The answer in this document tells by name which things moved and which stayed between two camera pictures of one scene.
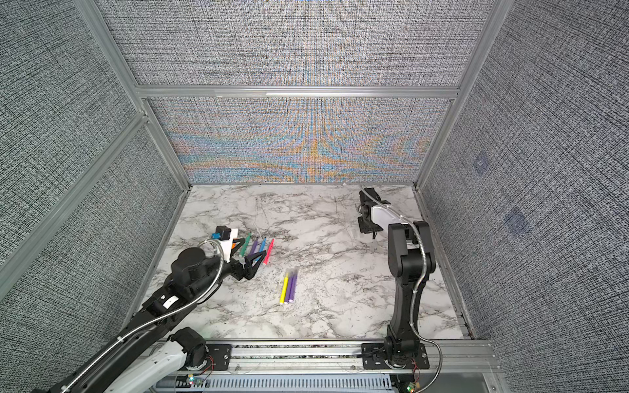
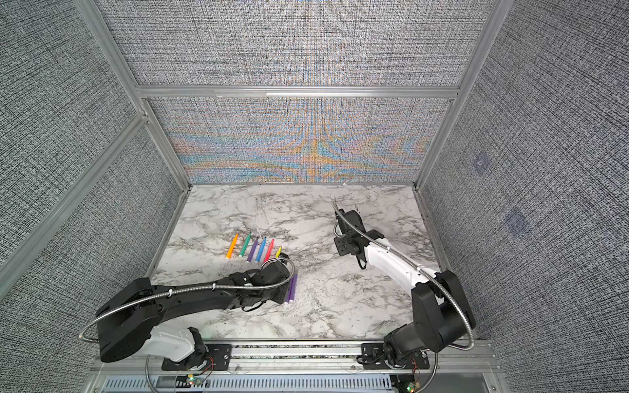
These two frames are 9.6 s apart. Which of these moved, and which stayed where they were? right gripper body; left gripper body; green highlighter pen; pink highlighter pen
Moved: right gripper body; left gripper body
Stayed: green highlighter pen; pink highlighter pen
